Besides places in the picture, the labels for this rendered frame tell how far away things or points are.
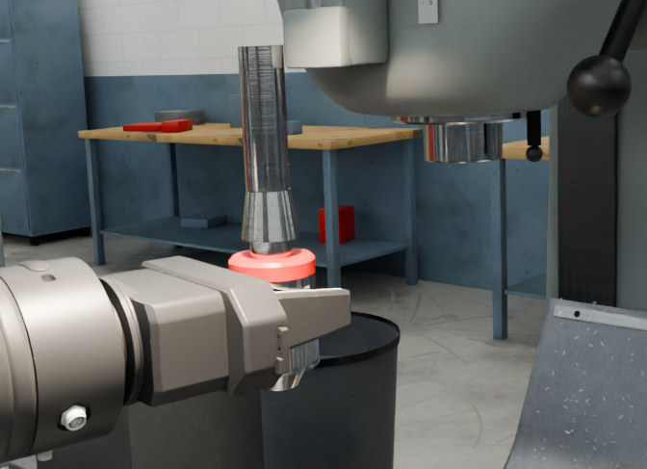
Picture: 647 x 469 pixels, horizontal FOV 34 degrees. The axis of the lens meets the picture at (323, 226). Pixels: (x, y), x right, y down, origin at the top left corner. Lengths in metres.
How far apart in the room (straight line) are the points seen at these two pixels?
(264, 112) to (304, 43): 0.04
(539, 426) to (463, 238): 4.86
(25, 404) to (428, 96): 0.25
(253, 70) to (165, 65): 6.99
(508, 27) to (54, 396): 0.28
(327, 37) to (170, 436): 0.41
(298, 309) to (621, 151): 0.53
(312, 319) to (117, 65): 7.44
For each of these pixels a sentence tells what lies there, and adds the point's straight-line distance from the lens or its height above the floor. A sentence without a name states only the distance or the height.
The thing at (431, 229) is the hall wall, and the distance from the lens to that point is 6.00.
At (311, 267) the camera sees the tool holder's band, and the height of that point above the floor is 1.24.
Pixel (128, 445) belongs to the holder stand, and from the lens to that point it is 0.84.
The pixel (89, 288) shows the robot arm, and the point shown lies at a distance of 0.49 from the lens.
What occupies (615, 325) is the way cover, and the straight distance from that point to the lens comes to 1.03.
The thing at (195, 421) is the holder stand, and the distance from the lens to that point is 0.85.
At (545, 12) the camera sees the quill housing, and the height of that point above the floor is 1.36.
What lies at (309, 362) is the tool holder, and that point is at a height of 1.18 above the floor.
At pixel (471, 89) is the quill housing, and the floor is 1.33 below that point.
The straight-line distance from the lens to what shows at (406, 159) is 5.87.
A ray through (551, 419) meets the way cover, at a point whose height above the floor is 0.99.
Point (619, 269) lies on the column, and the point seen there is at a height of 1.13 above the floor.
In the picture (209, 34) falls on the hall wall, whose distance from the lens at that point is 7.16.
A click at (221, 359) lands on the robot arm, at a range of 0.51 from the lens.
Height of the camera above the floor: 1.35
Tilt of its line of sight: 10 degrees down
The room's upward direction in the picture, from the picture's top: 2 degrees counter-clockwise
